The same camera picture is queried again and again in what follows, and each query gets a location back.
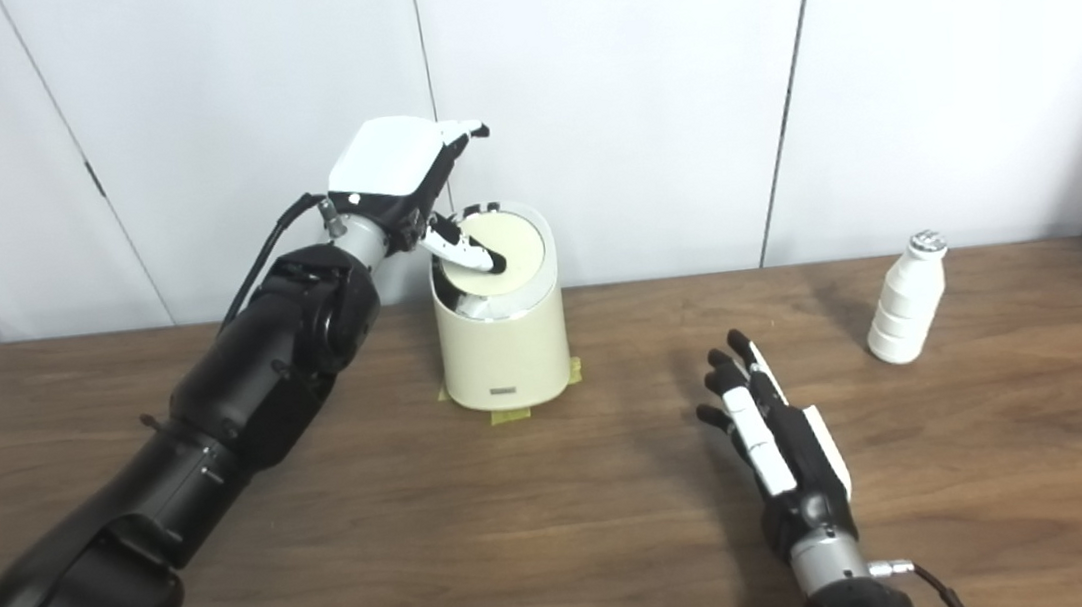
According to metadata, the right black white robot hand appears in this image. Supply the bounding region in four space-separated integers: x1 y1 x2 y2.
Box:
688 318 861 571

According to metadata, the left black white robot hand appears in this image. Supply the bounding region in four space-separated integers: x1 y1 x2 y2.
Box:
321 106 509 292

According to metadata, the round cream bin lid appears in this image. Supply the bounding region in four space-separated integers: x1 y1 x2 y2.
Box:
432 208 551 303

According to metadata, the small white plastic bottle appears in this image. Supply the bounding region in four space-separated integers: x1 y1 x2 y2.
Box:
856 229 960 368

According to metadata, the cream-colored round bin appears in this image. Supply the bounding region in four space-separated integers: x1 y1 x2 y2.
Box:
422 197 575 417

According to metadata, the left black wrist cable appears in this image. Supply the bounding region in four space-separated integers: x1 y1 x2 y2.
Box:
204 189 359 335

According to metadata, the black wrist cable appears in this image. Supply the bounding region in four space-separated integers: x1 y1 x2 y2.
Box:
204 189 359 335
866 550 973 607

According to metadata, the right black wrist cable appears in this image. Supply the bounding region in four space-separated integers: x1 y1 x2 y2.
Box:
866 550 973 607

